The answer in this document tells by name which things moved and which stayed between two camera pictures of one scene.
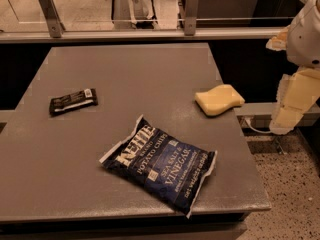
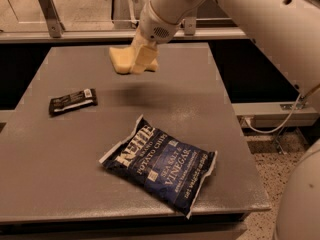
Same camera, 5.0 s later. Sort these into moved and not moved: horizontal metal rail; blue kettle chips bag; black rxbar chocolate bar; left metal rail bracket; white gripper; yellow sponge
Moved: yellow sponge; white gripper
Not moved: black rxbar chocolate bar; blue kettle chips bag; left metal rail bracket; horizontal metal rail
